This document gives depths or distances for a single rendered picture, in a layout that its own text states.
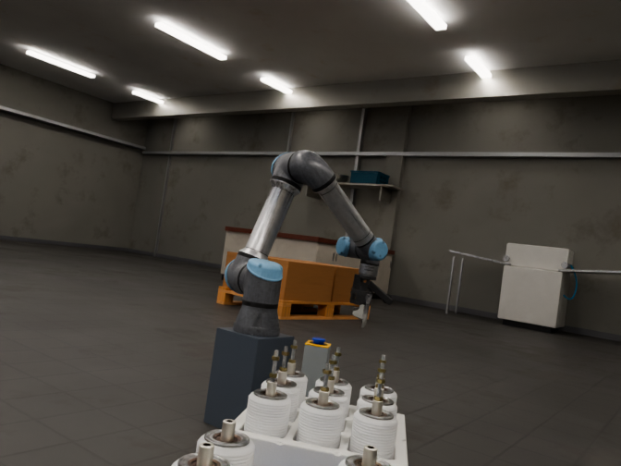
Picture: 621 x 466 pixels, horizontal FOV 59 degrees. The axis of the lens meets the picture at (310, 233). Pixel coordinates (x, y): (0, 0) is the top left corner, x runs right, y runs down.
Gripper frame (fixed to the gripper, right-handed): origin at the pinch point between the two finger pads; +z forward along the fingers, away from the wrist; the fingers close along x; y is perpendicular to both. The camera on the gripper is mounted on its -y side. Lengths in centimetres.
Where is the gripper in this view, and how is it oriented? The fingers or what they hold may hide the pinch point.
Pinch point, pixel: (363, 326)
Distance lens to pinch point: 218.8
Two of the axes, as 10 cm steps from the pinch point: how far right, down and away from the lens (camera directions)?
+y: -9.8, -1.8, 1.0
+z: -1.8, 9.8, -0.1
